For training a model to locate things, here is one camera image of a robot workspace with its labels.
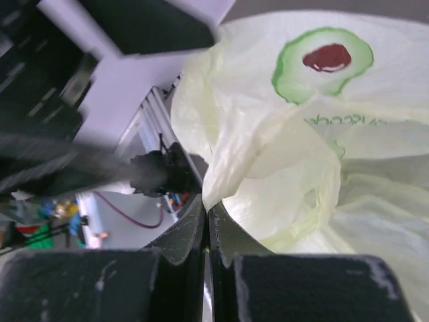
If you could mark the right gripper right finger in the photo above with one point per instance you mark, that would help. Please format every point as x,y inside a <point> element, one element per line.
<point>250,283</point>

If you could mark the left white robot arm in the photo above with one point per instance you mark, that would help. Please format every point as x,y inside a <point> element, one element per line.
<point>119,82</point>

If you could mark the pale green plastic bag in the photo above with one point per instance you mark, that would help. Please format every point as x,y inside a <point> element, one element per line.
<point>314,127</point>

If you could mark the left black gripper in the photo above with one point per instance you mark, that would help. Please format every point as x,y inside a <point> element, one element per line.
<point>44,78</point>

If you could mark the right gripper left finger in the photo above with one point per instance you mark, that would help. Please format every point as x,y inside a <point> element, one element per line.
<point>160,282</point>

